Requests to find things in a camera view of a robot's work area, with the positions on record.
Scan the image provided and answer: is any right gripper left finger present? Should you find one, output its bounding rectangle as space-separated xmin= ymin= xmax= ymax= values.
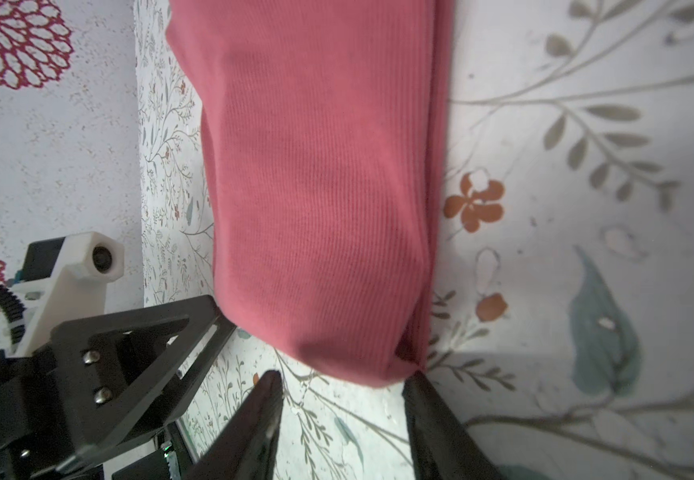
xmin=187 ymin=370 xmax=284 ymax=480

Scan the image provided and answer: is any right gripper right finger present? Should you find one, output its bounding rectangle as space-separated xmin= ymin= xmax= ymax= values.
xmin=403 ymin=372 xmax=504 ymax=480

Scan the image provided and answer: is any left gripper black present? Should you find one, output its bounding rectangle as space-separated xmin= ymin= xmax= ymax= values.
xmin=0 ymin=295 xmax=235 ymax=479

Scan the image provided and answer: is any pink tank top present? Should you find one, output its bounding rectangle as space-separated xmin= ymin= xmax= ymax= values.
xmin=166 ymin=1 xmax=454 ymax=387

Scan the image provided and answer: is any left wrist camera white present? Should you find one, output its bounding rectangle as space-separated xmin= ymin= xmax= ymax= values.
xmin=8 ymin=231 xmax=125 ymax=357

